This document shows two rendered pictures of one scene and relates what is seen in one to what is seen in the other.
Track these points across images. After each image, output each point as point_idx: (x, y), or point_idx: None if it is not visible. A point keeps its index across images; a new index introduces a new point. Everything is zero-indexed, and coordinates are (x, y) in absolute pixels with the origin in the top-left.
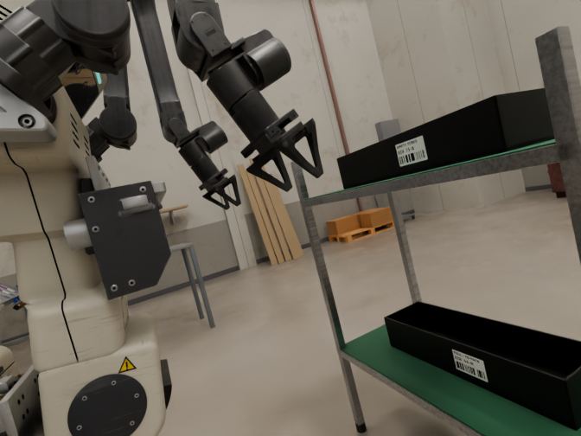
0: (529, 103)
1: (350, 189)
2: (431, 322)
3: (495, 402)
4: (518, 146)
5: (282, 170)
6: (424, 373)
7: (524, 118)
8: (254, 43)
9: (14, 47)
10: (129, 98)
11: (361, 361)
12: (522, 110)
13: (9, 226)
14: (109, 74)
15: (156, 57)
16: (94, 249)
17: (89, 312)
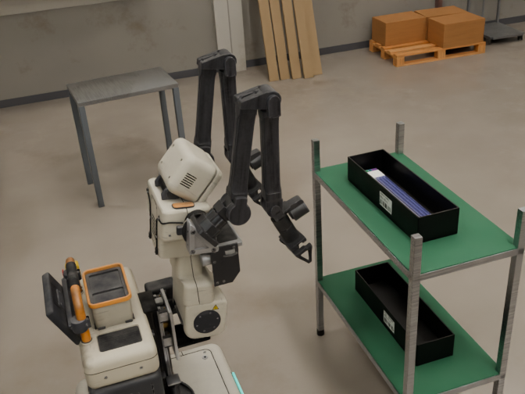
0: (443, 218)
1: (344, 204)
2: (391, 280)
3: (391, 345)
4: (426, 241)
5: None
6: (366, 316)
7: (436, 227)
8: (294, 206)
9: (215, 231)
10: (211, 142)
11: (329, 295)
12: (436, 222)
13: (180, 253)
14: (201, 130)
15: (230, 115)
16: (212, 269)
17: (205, 288)
